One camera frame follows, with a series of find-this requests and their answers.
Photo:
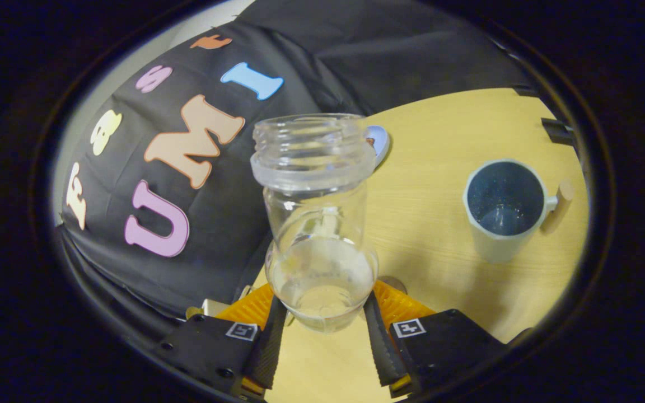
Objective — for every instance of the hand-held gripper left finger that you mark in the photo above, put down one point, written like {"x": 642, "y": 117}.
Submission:
{"x": 269, "y": 352}

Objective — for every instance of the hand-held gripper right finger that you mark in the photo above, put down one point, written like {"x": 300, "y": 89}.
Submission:
{"x": 381, "y": 352}

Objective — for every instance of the round wooden coaster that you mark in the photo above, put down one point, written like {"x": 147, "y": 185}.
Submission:
{"x": 394, "y": 283}

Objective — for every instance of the clear glass bottle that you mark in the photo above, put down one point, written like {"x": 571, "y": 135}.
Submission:
{"x": 314, "y": 157}

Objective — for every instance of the wooden table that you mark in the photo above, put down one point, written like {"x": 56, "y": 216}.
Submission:
{"x": 429, "y": 224}

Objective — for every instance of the small blue plate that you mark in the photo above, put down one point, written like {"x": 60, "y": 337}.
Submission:
{"x": 380, "y": 143}

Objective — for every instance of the black table clamp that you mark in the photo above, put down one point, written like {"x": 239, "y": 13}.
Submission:
{"x": 525, "y": 91}
{"x": 557, "y": 131}

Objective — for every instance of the black backdrop cloth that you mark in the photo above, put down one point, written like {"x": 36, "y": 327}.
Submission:
{"x": 300, "y": 56}

